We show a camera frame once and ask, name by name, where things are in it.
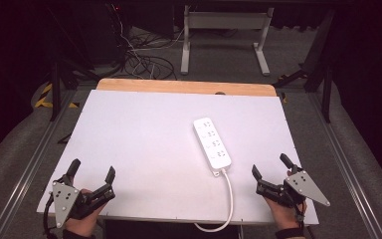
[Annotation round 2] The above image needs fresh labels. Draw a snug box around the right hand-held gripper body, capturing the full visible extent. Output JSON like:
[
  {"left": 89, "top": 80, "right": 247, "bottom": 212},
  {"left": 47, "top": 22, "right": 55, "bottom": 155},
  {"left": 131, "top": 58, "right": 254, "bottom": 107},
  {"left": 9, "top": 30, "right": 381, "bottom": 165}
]
[{"left": 255, "top": 165, "right": 331, "bottom": 209}]

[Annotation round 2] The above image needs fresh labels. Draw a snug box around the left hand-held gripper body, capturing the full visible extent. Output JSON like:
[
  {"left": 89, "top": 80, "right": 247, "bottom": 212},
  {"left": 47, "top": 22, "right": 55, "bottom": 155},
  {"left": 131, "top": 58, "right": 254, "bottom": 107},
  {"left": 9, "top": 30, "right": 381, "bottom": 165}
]
[{"left": 52, "top": 175, "right": 116, "bottom": 229}]

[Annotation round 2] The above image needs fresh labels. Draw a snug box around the person's left hand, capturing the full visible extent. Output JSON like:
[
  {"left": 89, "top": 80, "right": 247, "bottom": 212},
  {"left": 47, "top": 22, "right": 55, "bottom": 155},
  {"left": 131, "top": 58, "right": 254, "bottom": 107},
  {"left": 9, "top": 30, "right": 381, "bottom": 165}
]
[{"left": 64, "top": 188, "right": 108, "bottom": 238}]

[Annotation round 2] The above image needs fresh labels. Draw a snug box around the person's right hand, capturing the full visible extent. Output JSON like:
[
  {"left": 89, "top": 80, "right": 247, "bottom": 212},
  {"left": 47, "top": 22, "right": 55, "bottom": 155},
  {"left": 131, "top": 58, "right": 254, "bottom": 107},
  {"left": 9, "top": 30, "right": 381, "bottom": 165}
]
[{"left": 264, "top": 196, "right": 308, "bottom": 232}]

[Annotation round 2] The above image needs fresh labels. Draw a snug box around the white table cover board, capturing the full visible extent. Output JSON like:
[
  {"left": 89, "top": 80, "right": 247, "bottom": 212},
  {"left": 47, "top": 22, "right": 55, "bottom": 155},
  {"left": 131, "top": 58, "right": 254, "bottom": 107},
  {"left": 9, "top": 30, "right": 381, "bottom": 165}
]
[{"left": 36, "top": 89, "right": 320, "bottom": 227}]

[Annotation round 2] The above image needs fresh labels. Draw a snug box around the white power strip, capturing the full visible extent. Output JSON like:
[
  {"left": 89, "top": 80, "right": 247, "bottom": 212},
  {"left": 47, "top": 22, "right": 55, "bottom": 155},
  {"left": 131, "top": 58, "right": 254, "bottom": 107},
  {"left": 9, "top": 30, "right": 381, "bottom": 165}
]
[{"left": 192, "top": 117, "right": 233, "bottom": 177}]

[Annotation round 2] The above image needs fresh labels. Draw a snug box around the yellow black hazard tape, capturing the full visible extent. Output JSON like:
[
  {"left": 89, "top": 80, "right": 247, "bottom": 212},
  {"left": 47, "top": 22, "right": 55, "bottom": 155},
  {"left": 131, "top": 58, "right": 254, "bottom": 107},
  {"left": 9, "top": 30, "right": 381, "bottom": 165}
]
[{"left": 34, "top": 83, "right": 81, "bottom": 110}]

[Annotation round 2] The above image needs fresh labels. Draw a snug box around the black metal stand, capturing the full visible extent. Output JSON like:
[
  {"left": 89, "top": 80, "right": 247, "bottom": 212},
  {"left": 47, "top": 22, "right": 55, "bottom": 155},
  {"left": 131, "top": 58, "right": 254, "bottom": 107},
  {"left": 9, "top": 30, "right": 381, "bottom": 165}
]
[
  {"left": 44, "top": 6, "right": 102, "bottom": 122},
  {"left": 273, "top": 8, "right": 335, "bottom": 124}
]

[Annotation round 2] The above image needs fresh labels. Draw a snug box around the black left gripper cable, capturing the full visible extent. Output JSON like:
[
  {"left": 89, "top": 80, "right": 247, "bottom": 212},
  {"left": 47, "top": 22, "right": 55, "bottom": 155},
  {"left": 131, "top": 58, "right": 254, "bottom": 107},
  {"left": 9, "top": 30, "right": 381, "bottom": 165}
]
[{"left": 42, "top": 193, "right": 59, "bottom": 239}]

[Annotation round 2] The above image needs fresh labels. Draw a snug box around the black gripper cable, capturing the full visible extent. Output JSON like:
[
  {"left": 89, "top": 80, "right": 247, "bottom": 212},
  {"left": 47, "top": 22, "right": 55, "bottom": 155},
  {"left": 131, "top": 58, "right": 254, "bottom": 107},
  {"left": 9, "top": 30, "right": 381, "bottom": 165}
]
[
  {"left": 42, "top": 193, "right": 59, "bottom": 239},
  {"left": 292, "top": 198, "right": 316, "bottom": 239}
]

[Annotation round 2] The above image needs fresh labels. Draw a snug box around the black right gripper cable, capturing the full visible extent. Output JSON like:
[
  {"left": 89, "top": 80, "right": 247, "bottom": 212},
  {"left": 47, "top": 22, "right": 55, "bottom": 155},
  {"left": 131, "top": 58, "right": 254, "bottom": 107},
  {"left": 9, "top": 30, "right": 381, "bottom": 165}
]
[{"left": 292, "top": 198, "right": 316, "bottom": 239}]

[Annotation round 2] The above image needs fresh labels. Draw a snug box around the white power strip cable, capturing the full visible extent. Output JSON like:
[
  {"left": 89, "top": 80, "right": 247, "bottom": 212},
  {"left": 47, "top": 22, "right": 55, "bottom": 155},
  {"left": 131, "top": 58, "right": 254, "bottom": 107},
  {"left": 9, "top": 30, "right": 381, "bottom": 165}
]
[{"left": 193, "top": 167, "right": 235, "bottom": 234}]

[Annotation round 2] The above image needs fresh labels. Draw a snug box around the aluminium floor rail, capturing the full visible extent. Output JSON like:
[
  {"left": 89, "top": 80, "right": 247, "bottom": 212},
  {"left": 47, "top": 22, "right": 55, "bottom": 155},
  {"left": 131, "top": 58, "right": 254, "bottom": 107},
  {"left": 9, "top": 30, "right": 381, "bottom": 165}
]
[
  {"left": 0, "top": 89, "right": 81, "bottom": 239},
  {"left": 306, "top": 91, "right": 382, "bottom": 239}
]

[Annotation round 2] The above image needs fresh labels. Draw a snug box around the tangle of floor cables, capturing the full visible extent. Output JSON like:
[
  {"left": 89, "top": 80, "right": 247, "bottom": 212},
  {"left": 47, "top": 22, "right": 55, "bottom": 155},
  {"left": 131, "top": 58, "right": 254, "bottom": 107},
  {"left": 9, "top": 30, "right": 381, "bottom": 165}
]
[{"left": 110, "top": 3, "right": 240, "bottom": 82}]

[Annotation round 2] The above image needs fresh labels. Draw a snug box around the white metal desk frame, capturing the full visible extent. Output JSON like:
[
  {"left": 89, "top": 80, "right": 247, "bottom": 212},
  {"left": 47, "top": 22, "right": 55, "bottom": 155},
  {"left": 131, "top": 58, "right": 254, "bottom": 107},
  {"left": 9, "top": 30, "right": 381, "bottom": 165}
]
[{"left": 179, "top": 4, "right": 276, "bottom": 78}]

